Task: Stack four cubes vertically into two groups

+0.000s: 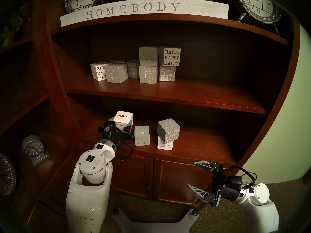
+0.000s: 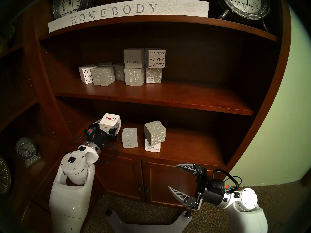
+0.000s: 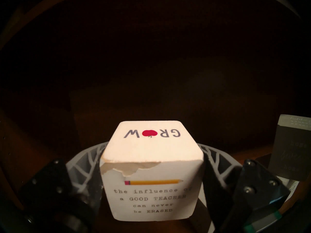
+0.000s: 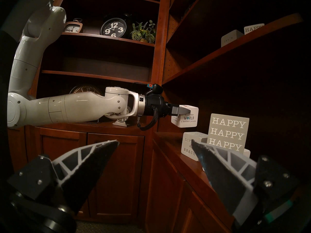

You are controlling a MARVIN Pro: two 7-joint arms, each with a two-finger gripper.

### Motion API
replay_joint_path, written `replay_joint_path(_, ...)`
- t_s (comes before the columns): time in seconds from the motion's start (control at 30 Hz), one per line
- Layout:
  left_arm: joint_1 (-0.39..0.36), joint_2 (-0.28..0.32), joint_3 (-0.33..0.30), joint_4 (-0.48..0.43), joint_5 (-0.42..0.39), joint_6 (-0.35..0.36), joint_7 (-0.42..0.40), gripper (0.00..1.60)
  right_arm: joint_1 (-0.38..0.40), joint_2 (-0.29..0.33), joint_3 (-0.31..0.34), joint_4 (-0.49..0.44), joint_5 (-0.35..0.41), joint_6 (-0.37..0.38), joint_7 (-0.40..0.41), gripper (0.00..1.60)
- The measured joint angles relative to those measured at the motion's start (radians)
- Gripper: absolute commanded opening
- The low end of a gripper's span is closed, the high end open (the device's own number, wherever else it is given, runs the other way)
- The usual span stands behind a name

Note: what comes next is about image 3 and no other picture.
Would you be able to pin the brown wooden main bookshelf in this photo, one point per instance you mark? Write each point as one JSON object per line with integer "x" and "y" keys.
{"x": 170, "y": 65}

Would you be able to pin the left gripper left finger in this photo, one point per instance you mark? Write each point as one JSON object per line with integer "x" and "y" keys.
{"x": 80, "y": 174}

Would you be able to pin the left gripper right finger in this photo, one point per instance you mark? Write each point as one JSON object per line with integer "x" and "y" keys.
{"x": 243, "y": 186}

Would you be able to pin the grey HAPPY HAPPY HAPPY cube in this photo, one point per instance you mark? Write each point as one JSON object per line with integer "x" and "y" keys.
{"x": 291, "y": 150}

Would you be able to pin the white GROW cube torn label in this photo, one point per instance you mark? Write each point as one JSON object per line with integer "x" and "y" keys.
{"x": 150, "y": 157}

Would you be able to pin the white GROW world cube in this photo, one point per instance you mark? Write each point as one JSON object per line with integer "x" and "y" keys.
{"x": 292, "y": 187}

